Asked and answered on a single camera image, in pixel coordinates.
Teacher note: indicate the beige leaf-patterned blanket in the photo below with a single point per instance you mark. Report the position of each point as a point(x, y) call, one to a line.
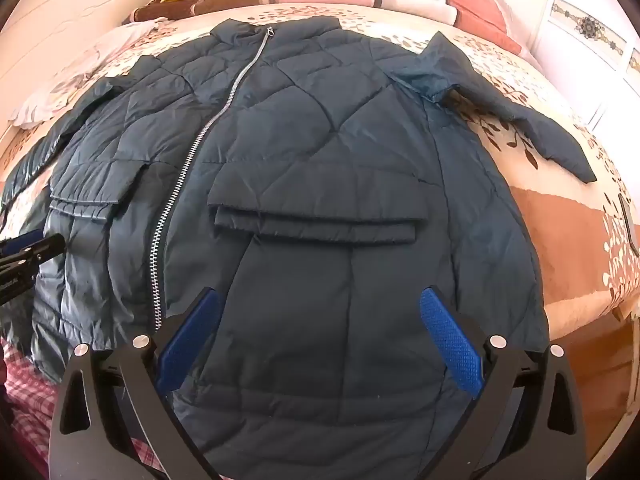
point(560, 240)

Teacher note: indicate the salmon pink pillow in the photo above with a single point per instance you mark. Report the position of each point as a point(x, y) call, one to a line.
point(480, 10)

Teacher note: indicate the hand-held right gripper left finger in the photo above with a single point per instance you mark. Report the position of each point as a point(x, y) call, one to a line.
point(187, 340)

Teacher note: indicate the brown striped blanket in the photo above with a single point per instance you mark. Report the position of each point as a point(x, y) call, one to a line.
point(200, 10)

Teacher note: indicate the black smartphone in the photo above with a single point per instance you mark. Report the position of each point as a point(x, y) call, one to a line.
point(629, 225)

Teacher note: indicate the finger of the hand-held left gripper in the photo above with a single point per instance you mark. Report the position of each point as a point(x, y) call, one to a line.
point(35, 250)

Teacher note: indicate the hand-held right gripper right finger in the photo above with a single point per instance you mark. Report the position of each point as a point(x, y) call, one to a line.
point(450, 340)

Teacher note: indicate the white ornamented wardrobe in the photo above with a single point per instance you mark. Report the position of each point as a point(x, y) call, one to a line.
point(590, 30)

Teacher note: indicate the pink plaid pants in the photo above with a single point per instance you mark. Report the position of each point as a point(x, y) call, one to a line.
point(30, 400)

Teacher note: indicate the wooden bed frame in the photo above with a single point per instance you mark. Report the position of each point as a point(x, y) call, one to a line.
point(590, 385)

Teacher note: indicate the white padded headboard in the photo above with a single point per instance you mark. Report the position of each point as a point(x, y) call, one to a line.
point(65, 15)

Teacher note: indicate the dark teal quilted jacket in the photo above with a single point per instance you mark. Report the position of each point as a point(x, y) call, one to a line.
point(310, 160)

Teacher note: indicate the pale lilac floral cloth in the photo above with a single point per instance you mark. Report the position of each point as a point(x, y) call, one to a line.
point(75, 80)

